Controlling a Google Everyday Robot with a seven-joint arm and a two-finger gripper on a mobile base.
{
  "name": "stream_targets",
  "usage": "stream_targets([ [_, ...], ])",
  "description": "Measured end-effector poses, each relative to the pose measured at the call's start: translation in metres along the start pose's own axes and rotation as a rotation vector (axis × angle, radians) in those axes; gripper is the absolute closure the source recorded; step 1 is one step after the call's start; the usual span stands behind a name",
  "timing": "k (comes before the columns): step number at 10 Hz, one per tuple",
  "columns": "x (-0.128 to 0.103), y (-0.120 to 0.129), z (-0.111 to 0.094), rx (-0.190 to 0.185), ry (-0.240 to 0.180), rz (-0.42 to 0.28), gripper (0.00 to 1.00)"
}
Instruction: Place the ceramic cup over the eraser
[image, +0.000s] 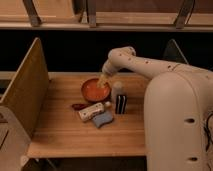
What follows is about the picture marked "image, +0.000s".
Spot wooden side panel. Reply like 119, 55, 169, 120
0, 38, 49, 140

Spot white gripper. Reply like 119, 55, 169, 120
97, 60, 120, 88

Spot dark red spoon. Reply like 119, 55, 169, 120
71, 103, 90, 111

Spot black cables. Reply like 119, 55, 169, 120
203, 111, 213, 153

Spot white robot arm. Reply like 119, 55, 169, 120
102, 46, 213, 171

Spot orange bowl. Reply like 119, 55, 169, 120
81, 78, 111, 102

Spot blue sponge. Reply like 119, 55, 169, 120
92, 111, 114, 128

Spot dark right side panel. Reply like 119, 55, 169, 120
163, 39, 188, 64

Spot black white striped eraser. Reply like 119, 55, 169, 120
115, 95, 127, 114

